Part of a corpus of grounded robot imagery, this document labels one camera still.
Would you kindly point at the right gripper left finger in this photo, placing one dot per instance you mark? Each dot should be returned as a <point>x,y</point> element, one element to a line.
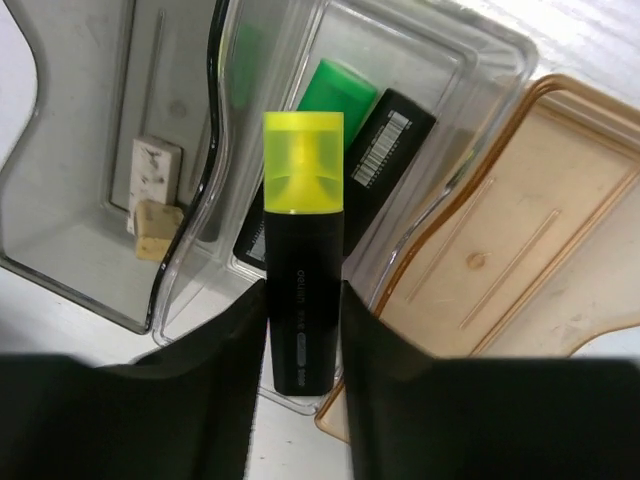
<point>183,411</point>

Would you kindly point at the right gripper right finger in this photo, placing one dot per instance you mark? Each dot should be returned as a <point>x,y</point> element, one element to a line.
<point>414,416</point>

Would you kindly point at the beige eraser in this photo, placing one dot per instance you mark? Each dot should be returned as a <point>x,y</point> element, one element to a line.
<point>155,226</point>

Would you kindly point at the white eraser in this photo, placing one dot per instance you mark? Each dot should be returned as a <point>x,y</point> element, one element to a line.
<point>154,174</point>

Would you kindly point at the yellow cap highlighter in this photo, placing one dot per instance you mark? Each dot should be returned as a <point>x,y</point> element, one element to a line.
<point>304,230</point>

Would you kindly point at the green cap highlighter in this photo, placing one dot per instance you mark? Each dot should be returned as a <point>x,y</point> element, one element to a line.
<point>383,132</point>

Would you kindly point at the orange translucent container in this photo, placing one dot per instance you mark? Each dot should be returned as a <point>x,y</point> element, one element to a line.
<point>535,252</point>

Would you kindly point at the clear plastic container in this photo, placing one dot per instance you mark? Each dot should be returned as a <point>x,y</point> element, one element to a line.
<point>422,86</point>

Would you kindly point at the grey translucent container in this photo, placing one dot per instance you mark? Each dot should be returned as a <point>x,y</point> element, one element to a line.
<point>108,73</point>

